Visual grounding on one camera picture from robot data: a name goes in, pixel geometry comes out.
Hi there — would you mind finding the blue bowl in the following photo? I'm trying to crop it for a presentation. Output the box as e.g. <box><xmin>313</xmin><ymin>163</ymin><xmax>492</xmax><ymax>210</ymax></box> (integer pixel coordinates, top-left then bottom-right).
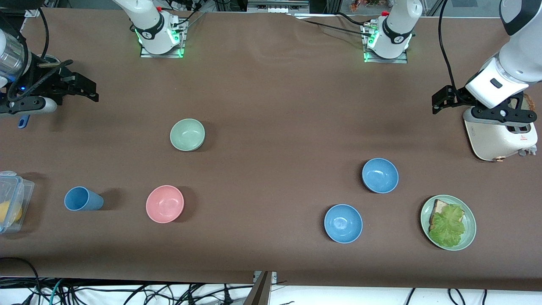
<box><xmin>324</xmin><ymin>204</ymin><xmax>363</xmax><ymax>244</ymax></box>
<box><xmin>362</xmin><ymin>158</ymin><xmax>399</xmax><ymax>194</ymax></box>

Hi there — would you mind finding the green bowl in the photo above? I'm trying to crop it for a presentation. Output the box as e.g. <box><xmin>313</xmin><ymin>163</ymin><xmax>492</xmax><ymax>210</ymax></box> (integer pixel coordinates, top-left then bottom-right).
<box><xmin>170</xmin><ymin>118</ymin><xmax>206</xmax><ymax>152</ymax></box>

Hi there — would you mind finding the pink bowl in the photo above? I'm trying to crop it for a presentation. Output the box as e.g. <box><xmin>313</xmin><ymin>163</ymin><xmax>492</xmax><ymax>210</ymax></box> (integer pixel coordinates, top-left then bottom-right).
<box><xmin>146</xmin><ymin>185</ymin><xmax>185</xmax><ymax>224</ymax></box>

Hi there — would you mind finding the cream toaster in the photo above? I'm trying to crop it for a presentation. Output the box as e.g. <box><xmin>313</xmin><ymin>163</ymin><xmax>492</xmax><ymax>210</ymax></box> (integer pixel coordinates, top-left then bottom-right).
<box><xmin>463</xmin><ymin>94</ymin><xmax>539</xmax><ymax>162</ymax></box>

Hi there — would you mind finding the bread slice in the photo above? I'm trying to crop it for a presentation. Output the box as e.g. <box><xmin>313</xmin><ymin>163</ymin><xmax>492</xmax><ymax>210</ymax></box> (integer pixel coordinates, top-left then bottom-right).
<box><xmin>429</xmin><ymin>199</ymin><xmax>453</xmax><ymax>231</ymax></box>

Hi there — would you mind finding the clear plastic container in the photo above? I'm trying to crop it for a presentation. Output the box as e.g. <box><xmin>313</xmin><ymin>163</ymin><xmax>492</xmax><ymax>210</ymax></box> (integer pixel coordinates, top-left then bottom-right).
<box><xmin>0</xmin><ymin>171</ymin><xmax>35</xmax><ymax>234</ymax></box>

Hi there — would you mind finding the blue cup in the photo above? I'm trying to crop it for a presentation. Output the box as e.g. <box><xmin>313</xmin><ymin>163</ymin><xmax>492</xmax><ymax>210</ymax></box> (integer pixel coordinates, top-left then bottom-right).
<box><xmin>64</xmin><ymin>186</ymin><xmax>104</xmax><ymax>211</ymax></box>

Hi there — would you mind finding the green lettuce leaf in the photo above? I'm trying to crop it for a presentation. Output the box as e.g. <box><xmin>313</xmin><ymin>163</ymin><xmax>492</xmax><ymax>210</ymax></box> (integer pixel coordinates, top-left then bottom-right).
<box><xmin>429</xmin><ymin>204</ymin><xmax>466</xmax><ymax>248</ymax></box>

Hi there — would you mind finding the green plate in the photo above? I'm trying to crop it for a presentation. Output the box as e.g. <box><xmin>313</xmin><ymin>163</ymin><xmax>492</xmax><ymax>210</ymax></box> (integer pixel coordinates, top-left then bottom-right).
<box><xmin>420</xmin><ymin>195</ymin><xmax>477</xmax><ymax>251</ymax></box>

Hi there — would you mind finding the yellow fruit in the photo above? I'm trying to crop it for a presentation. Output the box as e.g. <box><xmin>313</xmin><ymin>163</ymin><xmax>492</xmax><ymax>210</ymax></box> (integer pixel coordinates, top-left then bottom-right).
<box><xmin>0</xmin><ymin>201</ymin><xmax>23</xmax><ymax>225</ymax></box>

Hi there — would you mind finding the white power strip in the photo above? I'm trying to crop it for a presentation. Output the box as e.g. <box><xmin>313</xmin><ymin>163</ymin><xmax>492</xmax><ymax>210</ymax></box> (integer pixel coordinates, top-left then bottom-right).
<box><xmin>167</xmin><ymin>0</ymin><xmax>200</xmax><ymax>11</ymax></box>

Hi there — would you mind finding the brown table cover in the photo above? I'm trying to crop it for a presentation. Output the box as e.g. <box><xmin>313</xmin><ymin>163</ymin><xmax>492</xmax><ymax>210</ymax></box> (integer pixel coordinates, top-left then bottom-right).
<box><xmin>0</xmin><ymin>8</ymin><xmax>542</xmax><ymax>293</ymax></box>

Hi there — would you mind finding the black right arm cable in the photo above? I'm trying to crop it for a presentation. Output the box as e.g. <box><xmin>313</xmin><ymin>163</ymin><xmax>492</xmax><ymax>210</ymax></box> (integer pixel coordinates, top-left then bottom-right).
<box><xmin>37</xmin><ymin>8</ymin><xmax>50</xmax><ymax>59</ymax></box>

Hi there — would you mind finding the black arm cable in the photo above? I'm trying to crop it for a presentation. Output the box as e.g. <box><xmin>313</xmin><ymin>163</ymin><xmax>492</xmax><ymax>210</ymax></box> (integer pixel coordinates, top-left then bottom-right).
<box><xmin>438</xmin><ymin>0</ymin><xmax>462</xmax><ymax>93</ymax></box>
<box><xmin>37</xmin><ymin>8</ymin><xmax>50</xmax><ymax>59</ymax></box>

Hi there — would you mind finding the black pot blue handle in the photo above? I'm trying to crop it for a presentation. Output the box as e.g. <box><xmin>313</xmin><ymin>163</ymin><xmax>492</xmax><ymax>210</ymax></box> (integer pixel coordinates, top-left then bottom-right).
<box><xmin>18</xmin><ymin>54</ymin><xmax>62</xmax><ymax>129</ymax></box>

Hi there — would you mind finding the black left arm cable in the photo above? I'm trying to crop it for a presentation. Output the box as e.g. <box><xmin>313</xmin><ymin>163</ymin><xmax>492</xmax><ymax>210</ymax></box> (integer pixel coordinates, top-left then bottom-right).
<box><xmin>438</xmin><ymin>0</ymin><xmax>462</xmax><ymax>93</ymax></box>

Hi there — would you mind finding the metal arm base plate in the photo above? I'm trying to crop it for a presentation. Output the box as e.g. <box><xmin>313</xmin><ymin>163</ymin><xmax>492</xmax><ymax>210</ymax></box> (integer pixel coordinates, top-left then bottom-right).
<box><xmin>140</xmin><ymin>19</ymin><xmax>186</xmax><ymax>59</ymax></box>
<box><xmin>363</xmin><ymin>22</ymin><xmax>409</xmax><ymax>64</ymax></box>

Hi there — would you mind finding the black cable on table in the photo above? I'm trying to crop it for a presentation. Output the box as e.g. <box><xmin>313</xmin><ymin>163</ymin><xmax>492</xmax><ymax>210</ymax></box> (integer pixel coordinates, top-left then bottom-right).
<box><xmin>292</xmin><ymin>12</ymin><xmax>373</xmax><ymax>37</ymax></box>

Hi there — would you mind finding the black looped cable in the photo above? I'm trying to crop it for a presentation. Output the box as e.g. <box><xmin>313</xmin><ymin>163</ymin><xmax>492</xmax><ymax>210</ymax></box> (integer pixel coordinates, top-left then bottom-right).
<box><xmin>0</xmin><ymin>257</ymin><xmax>42</xmax><ymax>305</ymax></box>

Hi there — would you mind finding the teal cable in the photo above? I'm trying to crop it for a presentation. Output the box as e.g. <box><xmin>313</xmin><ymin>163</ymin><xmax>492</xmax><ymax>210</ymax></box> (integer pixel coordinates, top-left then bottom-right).
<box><xmin>48</xmin><ymin>278</ymin><xmax>65</xmax><ymax>305</ymax></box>

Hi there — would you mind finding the grey brown post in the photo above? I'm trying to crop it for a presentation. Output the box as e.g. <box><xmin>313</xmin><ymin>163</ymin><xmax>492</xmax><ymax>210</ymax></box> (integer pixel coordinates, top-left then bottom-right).
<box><xmin>243</xmin><ymin>271</ymin><xmax>274</xmax><ymax>305</ymax></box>

